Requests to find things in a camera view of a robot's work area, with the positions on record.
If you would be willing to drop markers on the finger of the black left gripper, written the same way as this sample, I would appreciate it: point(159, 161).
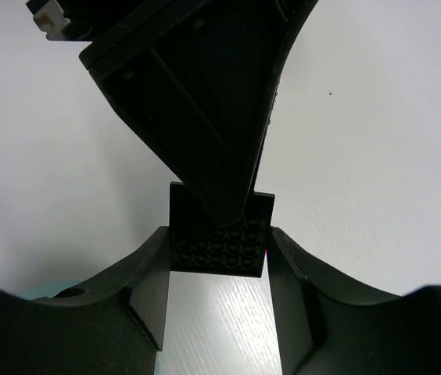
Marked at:
point(196, 81)

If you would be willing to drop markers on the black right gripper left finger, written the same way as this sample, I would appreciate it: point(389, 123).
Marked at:
point(111, 323)

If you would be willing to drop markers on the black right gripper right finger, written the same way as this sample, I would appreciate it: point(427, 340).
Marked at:
point(330, 323)

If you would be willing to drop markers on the black square lego plate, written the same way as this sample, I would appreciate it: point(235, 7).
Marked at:
point(200, 246)

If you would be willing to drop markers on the teal round divided container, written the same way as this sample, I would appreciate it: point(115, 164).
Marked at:
point(48, 290)

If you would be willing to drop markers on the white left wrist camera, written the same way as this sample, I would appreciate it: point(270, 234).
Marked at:
point(49, 17)

